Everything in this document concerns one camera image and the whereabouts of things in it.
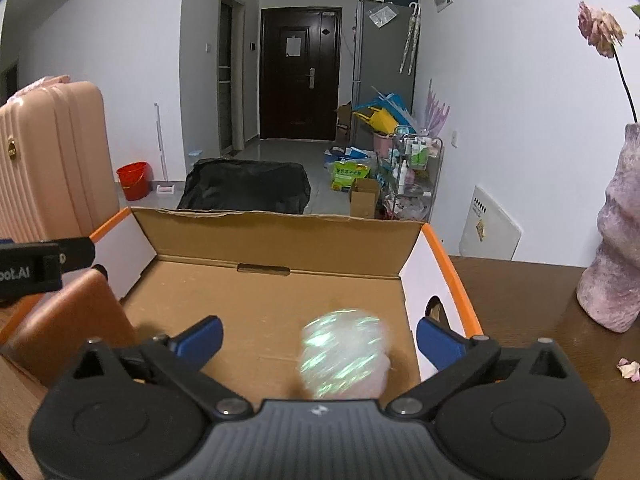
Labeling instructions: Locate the red plastic bucket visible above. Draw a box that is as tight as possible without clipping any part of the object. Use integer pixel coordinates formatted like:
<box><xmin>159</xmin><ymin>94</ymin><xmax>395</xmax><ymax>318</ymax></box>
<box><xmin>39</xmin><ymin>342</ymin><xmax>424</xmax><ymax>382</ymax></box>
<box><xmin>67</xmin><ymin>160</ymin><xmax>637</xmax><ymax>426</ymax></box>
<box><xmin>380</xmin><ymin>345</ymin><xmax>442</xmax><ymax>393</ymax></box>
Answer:
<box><xmin>116</xmin><ymin>161</ymin><xmax>152</xmax><ymax>201</ymax></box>

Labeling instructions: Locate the pink folded cloth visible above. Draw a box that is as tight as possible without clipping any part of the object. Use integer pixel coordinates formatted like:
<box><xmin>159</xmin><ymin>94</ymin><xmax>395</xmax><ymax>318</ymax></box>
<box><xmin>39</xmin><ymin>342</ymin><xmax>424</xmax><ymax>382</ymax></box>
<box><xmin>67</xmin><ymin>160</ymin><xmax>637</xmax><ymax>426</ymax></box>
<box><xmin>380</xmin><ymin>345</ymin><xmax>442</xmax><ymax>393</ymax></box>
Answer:
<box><xmin>15</xmin><ymin>75</ymin><xmax>72</xmax><ymax>94</ymax></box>

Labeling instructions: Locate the small open cardboard box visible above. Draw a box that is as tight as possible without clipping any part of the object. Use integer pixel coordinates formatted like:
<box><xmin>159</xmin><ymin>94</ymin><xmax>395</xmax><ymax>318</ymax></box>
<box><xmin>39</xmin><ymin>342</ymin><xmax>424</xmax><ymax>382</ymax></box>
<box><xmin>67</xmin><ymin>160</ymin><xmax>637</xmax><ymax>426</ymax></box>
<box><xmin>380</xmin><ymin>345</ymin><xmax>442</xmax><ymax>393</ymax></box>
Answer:
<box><xmin>348</xmin><ymin>178</ymin><xmax>382</xmax><ymax>219</ymax></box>

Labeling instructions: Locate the yellow plastic stool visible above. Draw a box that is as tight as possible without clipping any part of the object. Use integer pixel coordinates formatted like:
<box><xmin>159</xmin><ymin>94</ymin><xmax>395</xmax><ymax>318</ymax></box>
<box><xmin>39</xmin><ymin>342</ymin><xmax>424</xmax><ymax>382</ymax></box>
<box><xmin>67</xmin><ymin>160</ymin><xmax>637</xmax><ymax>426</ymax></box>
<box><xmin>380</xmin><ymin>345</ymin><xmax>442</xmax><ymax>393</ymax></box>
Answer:
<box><xmin>354</xmin><ymin>107</ymin><xmax>398</xmax><ymax>134</ymax></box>

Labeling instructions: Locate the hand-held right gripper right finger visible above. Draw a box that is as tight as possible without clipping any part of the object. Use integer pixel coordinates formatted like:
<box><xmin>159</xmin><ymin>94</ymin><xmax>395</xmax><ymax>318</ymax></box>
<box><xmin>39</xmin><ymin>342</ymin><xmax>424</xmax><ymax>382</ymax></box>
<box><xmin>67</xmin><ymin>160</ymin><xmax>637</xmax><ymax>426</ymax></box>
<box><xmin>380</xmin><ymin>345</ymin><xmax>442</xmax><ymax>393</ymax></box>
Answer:
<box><xmin>382</xmin><ymin>316</ymin><xmax>568</xmax><ymax>418</ymax></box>

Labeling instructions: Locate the grey refrigerator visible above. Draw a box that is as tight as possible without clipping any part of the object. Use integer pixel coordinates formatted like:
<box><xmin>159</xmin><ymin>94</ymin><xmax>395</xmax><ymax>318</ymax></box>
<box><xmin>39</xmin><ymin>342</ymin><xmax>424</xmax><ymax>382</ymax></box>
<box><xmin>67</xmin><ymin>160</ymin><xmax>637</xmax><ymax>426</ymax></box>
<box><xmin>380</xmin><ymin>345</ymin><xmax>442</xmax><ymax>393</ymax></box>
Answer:
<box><xmin>350</xmin><ymin>0</ymin><xmax>418</xmax><ymax>153</ymax></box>

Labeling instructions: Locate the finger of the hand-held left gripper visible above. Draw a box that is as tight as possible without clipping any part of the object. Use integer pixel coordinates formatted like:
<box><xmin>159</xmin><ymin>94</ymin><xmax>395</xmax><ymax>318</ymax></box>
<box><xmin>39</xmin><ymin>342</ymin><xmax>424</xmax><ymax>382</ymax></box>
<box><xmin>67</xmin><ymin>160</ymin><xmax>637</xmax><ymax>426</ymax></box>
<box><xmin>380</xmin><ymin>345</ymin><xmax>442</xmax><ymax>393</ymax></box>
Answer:
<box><xmin>59</xmin><ymin>237</ymin><xmax>97</xmax><ymax>271</ymax></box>

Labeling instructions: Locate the green packet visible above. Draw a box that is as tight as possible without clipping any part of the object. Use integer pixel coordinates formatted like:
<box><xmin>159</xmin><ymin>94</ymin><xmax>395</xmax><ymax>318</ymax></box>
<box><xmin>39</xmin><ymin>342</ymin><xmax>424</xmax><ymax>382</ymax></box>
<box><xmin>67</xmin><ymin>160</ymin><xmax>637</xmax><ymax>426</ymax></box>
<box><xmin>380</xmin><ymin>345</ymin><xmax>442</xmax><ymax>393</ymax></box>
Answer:
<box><xmin>331</xmin><ymin>160</ymin><xmax>372</xmax><ymax>192</ymax></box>

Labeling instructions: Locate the side room door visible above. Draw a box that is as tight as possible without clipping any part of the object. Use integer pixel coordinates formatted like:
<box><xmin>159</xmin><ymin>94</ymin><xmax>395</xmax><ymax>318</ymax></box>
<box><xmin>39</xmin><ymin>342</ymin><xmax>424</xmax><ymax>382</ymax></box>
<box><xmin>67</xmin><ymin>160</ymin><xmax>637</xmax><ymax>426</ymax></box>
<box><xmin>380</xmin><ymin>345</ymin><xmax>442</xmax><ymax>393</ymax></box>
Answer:
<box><xmin>216</xmin><ymin>0</ymin><xmax>247</xmax><ymax>157</ymax></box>

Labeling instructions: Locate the dark brown entrance door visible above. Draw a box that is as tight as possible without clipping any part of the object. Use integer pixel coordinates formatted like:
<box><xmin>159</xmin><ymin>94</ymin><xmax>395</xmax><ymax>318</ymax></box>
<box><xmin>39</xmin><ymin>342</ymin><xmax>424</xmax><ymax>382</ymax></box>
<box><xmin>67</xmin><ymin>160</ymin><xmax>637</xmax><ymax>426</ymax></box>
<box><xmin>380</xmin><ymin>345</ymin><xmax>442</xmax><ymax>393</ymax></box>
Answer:
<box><xmin>259</xmin><ymin>6</ymin><xmax>342</xmax><ymax>141</ymax></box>

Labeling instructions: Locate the white mop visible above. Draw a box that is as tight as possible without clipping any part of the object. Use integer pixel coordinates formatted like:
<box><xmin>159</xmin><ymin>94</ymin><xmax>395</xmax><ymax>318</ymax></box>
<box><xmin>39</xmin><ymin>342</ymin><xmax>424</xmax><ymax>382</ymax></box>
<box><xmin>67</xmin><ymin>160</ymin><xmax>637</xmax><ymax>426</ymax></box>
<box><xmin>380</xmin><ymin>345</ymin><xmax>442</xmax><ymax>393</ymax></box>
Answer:
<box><xmin>152</xmin><ymin>102</ymin><xmax>176</xmax><ymax>196</ymax></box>

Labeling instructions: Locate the white leaning board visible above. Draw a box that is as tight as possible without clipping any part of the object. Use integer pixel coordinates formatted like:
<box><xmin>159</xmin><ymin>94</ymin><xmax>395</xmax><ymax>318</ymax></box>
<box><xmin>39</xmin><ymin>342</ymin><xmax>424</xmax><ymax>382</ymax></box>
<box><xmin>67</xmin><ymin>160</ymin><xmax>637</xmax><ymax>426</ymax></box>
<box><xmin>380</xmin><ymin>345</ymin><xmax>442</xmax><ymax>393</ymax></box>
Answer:
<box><xmin>459</xmin><ymin>185</ymin><xmax>523</xmax><ymax>261</ymax></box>

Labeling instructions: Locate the orange white cardboard box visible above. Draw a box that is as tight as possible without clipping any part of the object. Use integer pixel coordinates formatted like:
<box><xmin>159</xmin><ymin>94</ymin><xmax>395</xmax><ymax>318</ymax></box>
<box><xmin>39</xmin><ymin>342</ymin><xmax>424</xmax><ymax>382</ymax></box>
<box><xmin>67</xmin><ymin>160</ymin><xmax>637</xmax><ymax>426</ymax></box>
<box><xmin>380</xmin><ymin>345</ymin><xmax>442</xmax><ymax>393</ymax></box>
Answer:
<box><xmin>0</xmin><ymin>206</ymin><xmax>485</xmax><ymax>403</ymax></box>

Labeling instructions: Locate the iridescent white soft ball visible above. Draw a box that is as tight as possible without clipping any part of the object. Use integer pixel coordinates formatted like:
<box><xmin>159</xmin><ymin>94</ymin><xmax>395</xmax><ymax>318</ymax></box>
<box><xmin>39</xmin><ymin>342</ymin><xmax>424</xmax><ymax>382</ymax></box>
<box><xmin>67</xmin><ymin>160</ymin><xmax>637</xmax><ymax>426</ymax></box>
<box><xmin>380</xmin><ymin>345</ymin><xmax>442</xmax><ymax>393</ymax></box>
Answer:
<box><xmin>298</xmin><ymin>307</ymin><xmax>393</xmax><ymax>401</ymax></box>

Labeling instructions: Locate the clear plastic bag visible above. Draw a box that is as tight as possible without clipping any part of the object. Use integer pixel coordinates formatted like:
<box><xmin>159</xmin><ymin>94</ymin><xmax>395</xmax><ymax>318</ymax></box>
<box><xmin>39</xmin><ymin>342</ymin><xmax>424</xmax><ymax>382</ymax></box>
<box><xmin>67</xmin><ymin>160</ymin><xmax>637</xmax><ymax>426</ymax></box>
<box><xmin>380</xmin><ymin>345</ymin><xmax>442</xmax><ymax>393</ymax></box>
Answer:
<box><xmin>367</xmin><ymin>6</ymin><xmax>396</xmax><ymax>28</ymax></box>

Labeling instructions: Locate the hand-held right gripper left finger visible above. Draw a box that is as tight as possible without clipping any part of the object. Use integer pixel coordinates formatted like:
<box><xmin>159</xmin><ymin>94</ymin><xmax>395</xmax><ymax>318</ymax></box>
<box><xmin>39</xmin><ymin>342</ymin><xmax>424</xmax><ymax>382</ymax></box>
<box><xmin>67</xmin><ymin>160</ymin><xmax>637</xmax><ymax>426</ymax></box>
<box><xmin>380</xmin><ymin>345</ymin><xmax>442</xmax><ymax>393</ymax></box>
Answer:
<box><xmin>72</xmin><ymin>315</ymin><xmax>256</xmax><ymax>422</ymax></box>

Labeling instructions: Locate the folded clear umbrella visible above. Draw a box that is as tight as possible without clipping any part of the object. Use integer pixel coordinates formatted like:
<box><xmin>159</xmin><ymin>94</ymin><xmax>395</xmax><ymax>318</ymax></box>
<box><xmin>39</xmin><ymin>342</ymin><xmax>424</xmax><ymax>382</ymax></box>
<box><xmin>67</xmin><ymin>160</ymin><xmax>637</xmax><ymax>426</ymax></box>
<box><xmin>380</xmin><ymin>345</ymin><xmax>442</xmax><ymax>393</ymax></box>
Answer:
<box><xmin>407</xmin><ymin>2</ymin><xmax>422</xmax><ymax>77</ymax></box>
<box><xmin>399</xmin><ymin>4</ymin><xmax>415</xmax><ymax>75</ymax></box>

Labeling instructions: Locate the blue plastic stool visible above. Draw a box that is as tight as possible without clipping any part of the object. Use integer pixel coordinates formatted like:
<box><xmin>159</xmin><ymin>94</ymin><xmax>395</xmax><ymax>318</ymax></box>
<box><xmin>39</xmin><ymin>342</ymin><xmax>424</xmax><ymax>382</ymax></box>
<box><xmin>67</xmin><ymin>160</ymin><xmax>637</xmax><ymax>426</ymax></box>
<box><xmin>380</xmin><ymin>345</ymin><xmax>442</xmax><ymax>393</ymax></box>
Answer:
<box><xmin>355</xmin><ymin>91</ymin><xmax>416</xmax><ymax>126</ymax></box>

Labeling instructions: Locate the purple wall decoration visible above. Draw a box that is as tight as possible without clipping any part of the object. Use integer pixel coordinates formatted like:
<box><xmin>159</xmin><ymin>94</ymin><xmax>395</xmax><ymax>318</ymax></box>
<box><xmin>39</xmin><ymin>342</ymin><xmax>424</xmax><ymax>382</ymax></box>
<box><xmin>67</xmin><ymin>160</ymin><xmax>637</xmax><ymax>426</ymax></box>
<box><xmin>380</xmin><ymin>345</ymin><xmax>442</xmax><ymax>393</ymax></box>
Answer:
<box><xmin>424</xmin><ymin>79</ymin><xmax>451</xmax><ymax>136</ymax></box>

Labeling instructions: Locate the purple textured vase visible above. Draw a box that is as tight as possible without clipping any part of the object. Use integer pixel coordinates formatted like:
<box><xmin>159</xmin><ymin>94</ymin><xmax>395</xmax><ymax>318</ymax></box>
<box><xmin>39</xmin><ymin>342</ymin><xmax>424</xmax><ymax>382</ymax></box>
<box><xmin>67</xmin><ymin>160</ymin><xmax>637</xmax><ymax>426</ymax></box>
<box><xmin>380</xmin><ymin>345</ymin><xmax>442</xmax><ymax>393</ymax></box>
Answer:
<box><xmin>576</xmin><ymin>122</ymin><xmax>640</xmax><ymax>333</ymax></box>

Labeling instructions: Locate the metal trolley cart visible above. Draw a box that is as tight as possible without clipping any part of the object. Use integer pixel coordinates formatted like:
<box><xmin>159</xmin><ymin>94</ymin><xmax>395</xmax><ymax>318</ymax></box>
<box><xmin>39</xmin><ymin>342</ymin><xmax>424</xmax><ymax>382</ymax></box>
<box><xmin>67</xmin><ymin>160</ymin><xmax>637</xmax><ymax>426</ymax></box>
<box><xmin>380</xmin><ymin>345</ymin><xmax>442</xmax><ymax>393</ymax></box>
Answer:
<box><xmin>382</xmin><ymin>125</ymin><xmax>445</xmax><ymax>221</ymax></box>

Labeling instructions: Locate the brown cardboard carton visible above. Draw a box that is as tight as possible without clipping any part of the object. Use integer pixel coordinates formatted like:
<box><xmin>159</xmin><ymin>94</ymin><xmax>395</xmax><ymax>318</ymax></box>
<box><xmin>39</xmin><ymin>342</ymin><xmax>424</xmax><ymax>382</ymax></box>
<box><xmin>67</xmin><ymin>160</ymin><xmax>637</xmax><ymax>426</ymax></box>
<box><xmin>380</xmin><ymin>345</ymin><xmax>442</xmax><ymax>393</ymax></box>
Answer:
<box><xmin>334</xmin><ymin>102</ymin><xmax>353</xmax><ymax>142</ymax></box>

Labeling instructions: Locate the pink ribbed suitcase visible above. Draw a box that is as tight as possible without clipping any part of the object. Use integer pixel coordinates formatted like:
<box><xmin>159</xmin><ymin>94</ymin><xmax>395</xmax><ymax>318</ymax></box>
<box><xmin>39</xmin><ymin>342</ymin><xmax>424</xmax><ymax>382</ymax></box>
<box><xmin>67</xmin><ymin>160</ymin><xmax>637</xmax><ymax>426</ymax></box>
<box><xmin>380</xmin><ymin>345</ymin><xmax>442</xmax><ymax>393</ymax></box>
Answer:
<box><xmin>0</xmin><ymin>80</ymin><xmax>121</xmax><ymax>261</ymax></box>

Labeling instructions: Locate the dried pink rose bouquet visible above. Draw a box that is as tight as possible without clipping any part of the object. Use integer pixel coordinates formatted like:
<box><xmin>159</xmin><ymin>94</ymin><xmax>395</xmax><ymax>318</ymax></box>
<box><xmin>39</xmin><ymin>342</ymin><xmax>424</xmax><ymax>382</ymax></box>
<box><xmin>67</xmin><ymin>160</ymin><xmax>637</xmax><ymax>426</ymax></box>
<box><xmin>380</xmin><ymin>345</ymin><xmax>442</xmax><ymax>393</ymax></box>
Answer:
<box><xmin>577</xmin><ymin>1</ymin><xmax>640</xmax><ymax>125</ymax></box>

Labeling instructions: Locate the pink plastic bin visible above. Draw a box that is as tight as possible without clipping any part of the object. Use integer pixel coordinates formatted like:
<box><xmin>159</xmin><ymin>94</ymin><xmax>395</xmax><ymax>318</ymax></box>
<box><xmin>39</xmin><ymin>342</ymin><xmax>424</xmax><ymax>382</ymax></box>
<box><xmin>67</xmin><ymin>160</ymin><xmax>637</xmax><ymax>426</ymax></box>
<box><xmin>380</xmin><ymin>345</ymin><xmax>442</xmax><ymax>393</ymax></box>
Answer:
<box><xmin>372</xmin><ymin>130</ymin><xmax>396</xmax><ymax>158</ymax></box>

